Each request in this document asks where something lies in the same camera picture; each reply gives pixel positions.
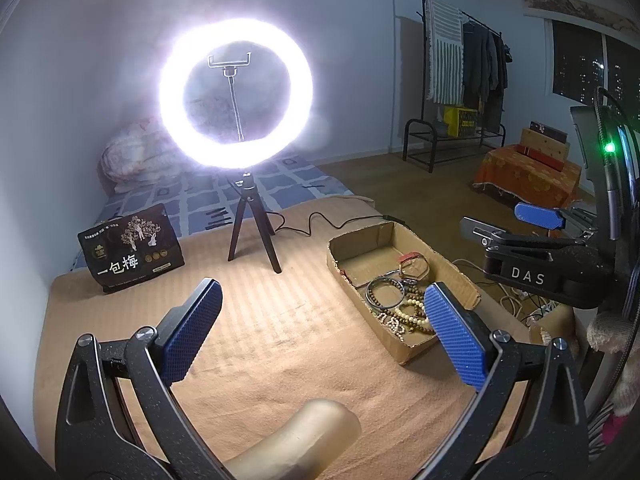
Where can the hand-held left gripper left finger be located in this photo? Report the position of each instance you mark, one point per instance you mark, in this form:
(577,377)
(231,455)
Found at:
(192,330)

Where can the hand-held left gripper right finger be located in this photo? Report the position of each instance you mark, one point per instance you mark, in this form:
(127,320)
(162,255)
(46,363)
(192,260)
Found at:
(457,340)

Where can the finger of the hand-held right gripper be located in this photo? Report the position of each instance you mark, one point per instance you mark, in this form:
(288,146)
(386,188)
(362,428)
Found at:
(537,214)
(480,229)

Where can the cardboard box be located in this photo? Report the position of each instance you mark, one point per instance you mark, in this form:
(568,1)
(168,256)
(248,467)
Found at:
(370,255)

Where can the orange covered stool with boxes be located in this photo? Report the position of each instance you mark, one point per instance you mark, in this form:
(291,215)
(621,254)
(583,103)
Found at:
(520,180)

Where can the red box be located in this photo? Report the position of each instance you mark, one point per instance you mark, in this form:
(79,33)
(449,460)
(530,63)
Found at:
(542,160)

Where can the tan box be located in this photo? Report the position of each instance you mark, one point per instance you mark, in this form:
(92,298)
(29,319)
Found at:
(547,150)

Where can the dark flat box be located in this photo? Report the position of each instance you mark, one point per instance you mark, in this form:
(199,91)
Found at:
(550,132)

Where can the black printed bag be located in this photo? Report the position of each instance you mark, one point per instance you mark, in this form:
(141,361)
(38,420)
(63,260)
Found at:
(130,255)

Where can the beige plush toy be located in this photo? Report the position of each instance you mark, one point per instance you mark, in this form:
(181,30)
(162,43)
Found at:
(612,330)

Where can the yellow crate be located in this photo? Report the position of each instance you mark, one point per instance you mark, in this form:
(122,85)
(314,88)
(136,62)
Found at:
(462,122)

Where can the black clothes rack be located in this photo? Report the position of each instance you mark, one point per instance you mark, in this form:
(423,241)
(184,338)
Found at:
(417,121)

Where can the black tripod stand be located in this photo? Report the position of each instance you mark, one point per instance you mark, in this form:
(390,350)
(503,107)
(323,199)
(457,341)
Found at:
(245,195)

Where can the window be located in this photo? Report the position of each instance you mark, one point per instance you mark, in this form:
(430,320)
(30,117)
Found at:
(575,65)

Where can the beige rounded object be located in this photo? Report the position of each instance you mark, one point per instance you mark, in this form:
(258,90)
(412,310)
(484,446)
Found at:
(300,440)

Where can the dark hanging clothes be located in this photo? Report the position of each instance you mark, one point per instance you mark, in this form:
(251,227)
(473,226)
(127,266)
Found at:
(482,65)

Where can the blue checked bedsheet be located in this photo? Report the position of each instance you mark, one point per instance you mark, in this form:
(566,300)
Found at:
(280,185)

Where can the pink cloth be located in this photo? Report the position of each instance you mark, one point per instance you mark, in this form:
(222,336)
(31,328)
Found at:
(612,430)

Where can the patterned pillow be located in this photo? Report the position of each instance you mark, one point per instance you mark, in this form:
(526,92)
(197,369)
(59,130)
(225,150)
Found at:
(130,160)

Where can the striped towel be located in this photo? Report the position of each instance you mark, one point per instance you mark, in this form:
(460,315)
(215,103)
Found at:
(445,50)

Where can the patterned window valance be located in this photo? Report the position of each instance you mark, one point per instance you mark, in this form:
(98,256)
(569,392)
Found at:
(575,7)

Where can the metal phone holder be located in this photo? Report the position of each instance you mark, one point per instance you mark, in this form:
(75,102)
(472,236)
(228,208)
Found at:
(229,62)

